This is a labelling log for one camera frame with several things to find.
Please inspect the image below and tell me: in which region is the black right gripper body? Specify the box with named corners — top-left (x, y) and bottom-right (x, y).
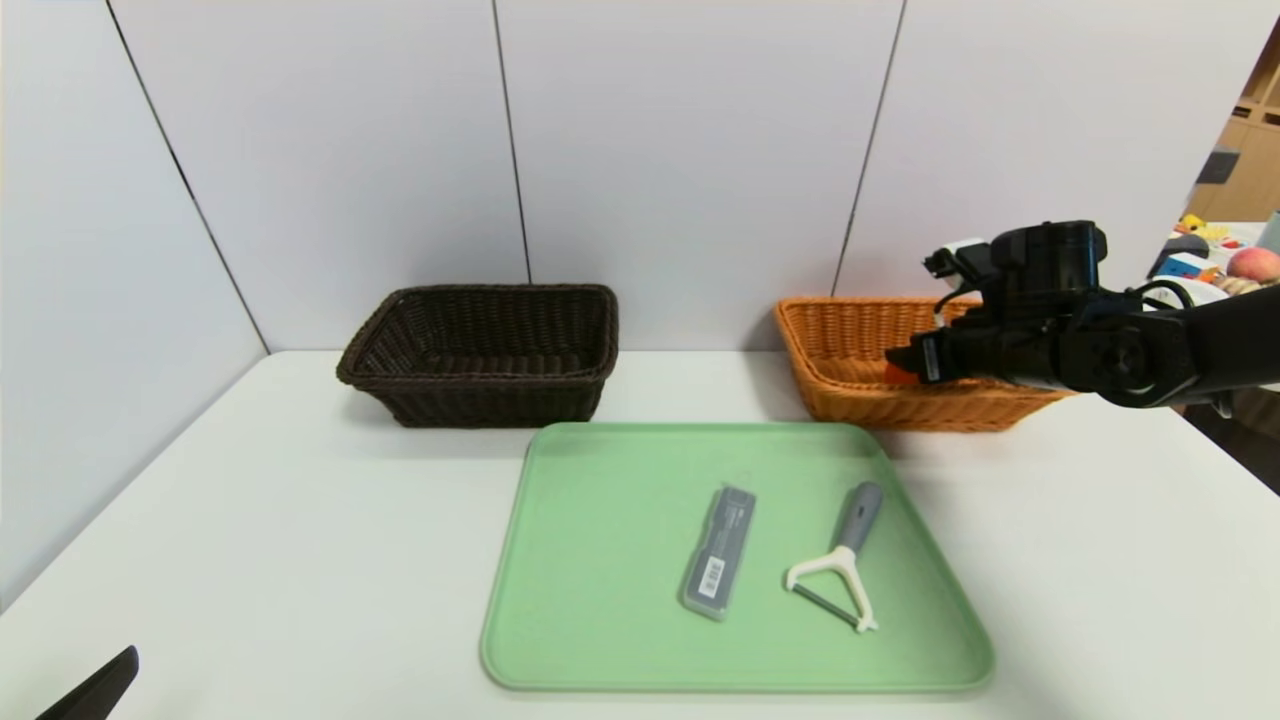
top-left (910, 326), bottom-right (1009, 385)

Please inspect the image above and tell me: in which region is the grey handled white peeler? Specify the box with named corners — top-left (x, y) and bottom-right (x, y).
top-left (785, 481), bottom-right (885, 635)

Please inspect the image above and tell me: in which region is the orange wicker basket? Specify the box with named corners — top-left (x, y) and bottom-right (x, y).
top-left (774, 297), bottom-right (1076, 433)

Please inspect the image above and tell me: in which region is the dark brown wicker basket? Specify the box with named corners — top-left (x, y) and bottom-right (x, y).
top-left (337, 284), bottom-right (620, 429)

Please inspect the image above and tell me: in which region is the blue box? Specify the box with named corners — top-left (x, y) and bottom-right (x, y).
top-left (1155, 254), bottom-right (1217, 284)

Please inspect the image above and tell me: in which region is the clear grey plastic case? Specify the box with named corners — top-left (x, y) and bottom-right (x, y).
top-left (681, 485), bottom-right (757, 622)

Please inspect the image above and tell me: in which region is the black rounded object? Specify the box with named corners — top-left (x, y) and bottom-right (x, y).
top-left (1148, 235), bottom-right (1210, 279)

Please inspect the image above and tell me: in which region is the white bowl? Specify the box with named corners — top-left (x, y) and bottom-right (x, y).
top-left (1150, 276), bottom-right (1232, 307)

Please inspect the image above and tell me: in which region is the white background table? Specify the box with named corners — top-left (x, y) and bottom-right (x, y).
top-left (1128, 222), bottom-right (1280, 311)

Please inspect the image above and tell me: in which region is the pink peach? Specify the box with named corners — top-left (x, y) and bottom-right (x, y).
top-left (1226, 248), bottom-right (1280, 284)

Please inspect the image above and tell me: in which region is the wooden shelf unit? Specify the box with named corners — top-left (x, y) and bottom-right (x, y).
top-left (1188, 20), bottom-right (1280, 225)

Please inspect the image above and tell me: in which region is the green plastic tray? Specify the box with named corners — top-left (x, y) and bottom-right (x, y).
top-left (480, 421), bottom-right (995, 693)

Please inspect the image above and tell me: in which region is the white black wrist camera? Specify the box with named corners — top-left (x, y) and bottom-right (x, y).
top-left (940, 238), bottom-right (993, 291)

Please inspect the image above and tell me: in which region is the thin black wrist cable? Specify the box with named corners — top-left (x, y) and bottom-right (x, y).
top-left (1130, 278), bottom-right (1201, 313)

